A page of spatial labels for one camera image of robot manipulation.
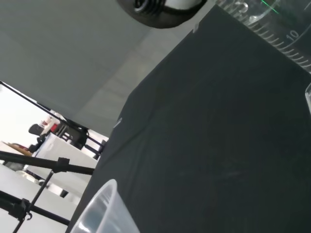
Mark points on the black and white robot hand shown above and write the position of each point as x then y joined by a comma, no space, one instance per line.
158,17

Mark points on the black metal rack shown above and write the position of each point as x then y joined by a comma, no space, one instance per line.
73,133

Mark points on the white box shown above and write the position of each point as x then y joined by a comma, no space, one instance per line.
68,150

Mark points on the clear cloth clip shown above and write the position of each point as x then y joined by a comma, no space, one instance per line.
195,28
118,122

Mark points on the black bench cloth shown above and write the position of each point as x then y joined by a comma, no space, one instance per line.
206,121

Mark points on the clear plastic funnel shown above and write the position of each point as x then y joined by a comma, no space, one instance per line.
116,213

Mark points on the black frame bar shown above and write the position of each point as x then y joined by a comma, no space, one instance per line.
24,96

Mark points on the black office chair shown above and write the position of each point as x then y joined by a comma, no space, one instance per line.
36,128

